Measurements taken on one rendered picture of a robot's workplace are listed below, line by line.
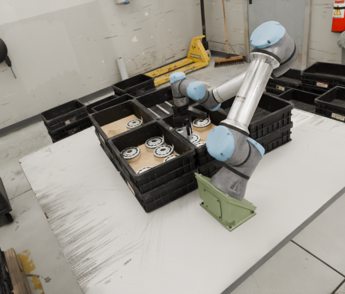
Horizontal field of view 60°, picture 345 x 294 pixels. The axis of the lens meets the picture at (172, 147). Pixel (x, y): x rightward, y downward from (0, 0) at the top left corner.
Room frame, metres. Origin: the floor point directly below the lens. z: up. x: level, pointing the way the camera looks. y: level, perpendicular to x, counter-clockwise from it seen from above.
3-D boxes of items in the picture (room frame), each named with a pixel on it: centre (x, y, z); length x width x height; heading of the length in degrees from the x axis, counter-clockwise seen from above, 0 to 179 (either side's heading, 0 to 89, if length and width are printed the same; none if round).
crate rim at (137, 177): (1.24, 0.11, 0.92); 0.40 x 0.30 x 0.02; 22
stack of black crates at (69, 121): (2.80, 0.98, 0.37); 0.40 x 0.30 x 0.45; 119
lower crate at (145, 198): (1.24, 0.11, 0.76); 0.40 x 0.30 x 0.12; 22
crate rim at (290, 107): (1.46, -0.45, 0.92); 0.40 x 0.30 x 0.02; 22
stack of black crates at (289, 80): (2.74, -1.28, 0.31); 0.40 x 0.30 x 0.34; 29
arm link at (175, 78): (1.36, -0.09, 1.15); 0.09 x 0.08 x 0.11; 30
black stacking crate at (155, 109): (1.72, -0.02, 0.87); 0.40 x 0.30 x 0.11; 22
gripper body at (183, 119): (1.36, -0.08, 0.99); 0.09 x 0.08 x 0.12; 75
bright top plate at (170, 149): (1.27, 0.05, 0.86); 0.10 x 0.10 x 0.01
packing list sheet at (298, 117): (1.65, -0.72, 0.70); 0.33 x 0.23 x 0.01; 29
